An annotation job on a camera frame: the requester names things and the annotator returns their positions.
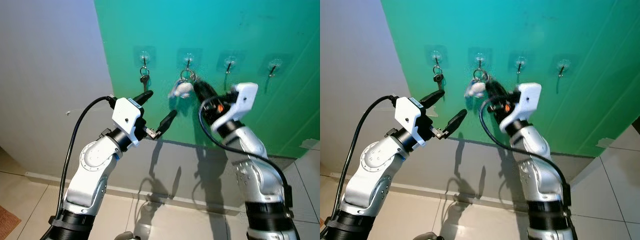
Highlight green wall board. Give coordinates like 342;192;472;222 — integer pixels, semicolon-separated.
380;0;640;159
94;0;321;159

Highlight brown floor mat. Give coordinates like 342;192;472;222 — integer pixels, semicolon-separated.
0;205;22;240

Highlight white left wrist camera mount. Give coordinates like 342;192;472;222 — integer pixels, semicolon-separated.
111;97;146;149
394;96;427;148

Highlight small silver key bunch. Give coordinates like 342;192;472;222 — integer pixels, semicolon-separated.
139;65;151;94
432;65;445;92

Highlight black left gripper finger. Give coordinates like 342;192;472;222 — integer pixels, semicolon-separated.
419;89;446;107
155;109;179;138
133;90;155;107
442;108;469;139

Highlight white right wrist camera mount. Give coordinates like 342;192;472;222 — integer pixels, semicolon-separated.
499;82;543;134
211;82;259;134

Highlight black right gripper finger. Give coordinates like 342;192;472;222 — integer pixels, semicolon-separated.
485;79;509;102
193;82;217;104
483;81;507;104
195;80;219;102

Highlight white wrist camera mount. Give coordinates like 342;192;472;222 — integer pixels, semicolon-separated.
211;82;259;134
394;96;427;148
499;82;543;134
111;97;146;149

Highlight clear adhesive wall hook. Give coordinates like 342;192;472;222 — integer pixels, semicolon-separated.
217;50;244;76
508;49;534;75
550;53;577;80
262;53;291;79
425;44;449;69
177;48;203;72
133;45;157;69
468;47;494;71

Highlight key bunch with plush toy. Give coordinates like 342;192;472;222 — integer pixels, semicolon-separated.
463;69;494;100
169;69;199;100

